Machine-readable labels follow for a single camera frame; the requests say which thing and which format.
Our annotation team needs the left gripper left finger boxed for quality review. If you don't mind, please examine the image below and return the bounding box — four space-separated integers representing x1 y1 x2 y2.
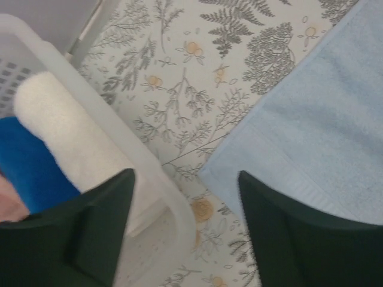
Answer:
1 169 135 286

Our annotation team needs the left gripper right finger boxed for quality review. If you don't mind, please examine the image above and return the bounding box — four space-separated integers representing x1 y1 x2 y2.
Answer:
238 171 382 286

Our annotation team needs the pink towel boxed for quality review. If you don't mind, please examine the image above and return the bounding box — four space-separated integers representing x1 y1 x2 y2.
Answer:
0 175 29 222

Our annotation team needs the light blue towel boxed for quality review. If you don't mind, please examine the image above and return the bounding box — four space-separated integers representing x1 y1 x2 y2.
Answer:
199 1 382 225

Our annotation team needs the white plastic basket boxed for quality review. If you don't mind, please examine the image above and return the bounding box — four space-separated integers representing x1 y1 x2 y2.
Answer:
1 14 196 286

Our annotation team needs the white rolled towel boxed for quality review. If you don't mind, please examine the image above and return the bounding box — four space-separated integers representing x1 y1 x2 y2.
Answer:
13 72 171 239

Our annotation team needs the blue rolled towel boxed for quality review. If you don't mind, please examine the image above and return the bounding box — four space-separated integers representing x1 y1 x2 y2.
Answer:
1 117 80 213

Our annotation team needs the floral table mat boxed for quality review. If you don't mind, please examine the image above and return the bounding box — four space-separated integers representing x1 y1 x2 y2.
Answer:
79 1 354 286

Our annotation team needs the aluminium rail frame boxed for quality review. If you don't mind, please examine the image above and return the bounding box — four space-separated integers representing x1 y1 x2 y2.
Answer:
65 0 120 69

